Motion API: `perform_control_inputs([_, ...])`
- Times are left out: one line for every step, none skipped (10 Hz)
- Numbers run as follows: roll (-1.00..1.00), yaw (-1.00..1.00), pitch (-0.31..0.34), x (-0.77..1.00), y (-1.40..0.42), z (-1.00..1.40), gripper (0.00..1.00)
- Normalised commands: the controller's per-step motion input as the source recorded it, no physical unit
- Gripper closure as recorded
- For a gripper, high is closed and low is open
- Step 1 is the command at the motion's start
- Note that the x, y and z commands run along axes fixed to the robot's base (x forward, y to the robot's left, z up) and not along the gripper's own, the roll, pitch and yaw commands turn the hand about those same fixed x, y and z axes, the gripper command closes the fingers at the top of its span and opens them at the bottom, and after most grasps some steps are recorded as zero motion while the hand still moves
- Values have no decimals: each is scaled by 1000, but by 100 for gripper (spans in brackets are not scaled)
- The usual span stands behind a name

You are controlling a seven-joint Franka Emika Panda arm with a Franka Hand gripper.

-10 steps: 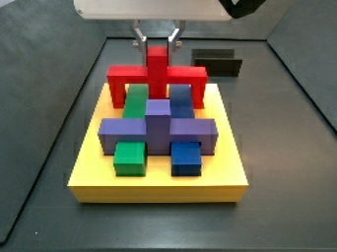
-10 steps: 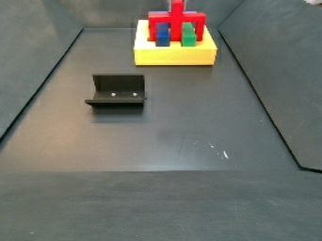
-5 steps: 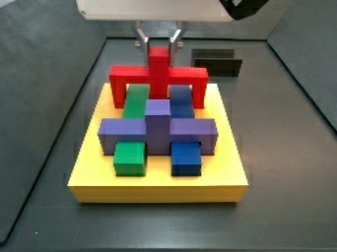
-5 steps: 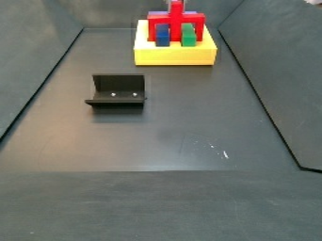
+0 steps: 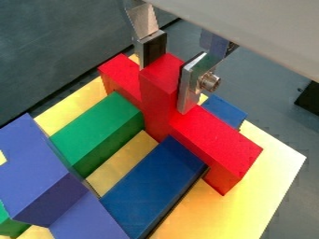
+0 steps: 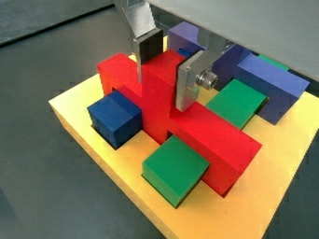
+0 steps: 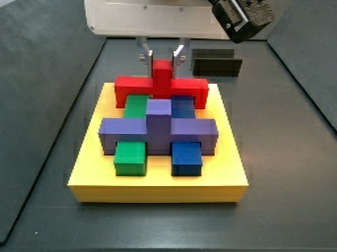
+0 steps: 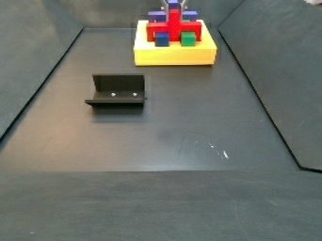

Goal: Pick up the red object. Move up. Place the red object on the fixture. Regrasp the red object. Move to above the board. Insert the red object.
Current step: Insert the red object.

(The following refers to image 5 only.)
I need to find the yellow base board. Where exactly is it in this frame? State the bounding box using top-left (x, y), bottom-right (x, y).
top-left (0, 76), bottom-right (304, 239)

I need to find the red cross block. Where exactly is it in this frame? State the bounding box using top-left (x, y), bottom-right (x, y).
top-left (99, 53), bottom-right (262, 195)

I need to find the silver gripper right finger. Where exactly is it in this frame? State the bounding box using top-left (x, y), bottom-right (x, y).
top-left (177, 30), bottom-right (237, 114)

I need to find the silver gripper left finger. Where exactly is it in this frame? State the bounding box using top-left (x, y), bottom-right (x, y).
top-left (121, 0), bottom-right (167, 69)

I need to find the blue long block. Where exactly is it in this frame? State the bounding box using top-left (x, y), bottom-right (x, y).
top-left (99, 93), bottom-right (250, 239)

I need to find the purple cross block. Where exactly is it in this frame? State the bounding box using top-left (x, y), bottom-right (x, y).
top-left (0, 114), bottom-right (129, 239)

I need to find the green long block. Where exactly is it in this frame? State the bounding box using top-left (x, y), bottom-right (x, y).
top-left (0, 93), bottom-right (143, 236)

